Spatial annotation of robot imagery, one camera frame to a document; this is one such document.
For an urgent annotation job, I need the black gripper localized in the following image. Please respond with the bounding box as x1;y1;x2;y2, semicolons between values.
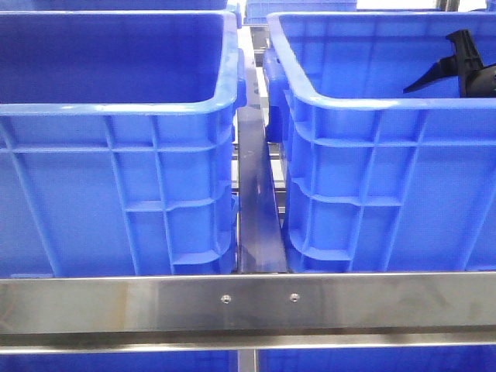
403;29;495;98

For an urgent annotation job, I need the large blue crate right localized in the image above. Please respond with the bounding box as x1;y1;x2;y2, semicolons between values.
264;12;495;273

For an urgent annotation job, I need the large blue crate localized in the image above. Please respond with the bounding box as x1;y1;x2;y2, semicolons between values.
1;11;246;278
264;12;495;273

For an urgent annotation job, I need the distant blue crate tall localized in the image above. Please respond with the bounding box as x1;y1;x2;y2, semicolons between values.
244;0;357;24

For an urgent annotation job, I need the steel rack centre bar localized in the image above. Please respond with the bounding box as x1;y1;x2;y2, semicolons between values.
236;65;288;274

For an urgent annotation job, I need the large blue crate left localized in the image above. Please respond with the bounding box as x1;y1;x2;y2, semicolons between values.
1;11;246;278

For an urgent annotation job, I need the steel rack front rail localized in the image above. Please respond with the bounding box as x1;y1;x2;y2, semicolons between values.
1;272;495;354

